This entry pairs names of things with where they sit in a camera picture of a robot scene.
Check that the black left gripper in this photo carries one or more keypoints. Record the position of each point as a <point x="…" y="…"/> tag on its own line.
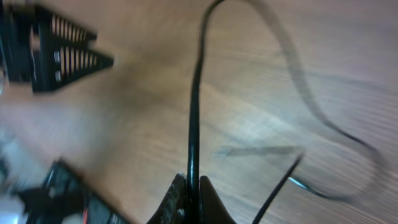
<point x="47" y="70"/>

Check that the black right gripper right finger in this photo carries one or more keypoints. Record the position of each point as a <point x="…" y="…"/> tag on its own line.
<point x="213" y="210"/>

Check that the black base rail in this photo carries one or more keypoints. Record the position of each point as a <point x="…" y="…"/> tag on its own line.
<point x="64" y="193"/>

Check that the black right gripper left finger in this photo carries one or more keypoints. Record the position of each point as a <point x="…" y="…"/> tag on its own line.
<point x="172" y="207"/>

